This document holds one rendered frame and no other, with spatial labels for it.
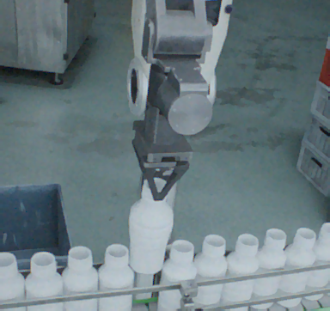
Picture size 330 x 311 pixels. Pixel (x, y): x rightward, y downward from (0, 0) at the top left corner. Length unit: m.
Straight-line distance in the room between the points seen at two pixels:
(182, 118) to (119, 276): 0.33
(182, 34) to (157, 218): 0.29
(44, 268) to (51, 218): 0.67
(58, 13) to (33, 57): 0.43
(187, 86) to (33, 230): 0.96
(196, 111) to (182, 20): 0.12
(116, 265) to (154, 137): 0.23
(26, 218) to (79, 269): 0.65
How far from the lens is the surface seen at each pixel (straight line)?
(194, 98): 0.65
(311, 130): 3.60
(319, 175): 3.57
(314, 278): 1.07
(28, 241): 1.55
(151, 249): 0.85
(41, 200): 1.47
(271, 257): 0.98
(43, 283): 0.86
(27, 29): 4.53
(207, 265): 0.93
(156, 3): 0.69
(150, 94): 0.73
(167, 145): 0.75
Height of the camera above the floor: 1.71
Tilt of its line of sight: 32 degrees down
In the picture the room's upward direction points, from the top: 10 degrees clockwise
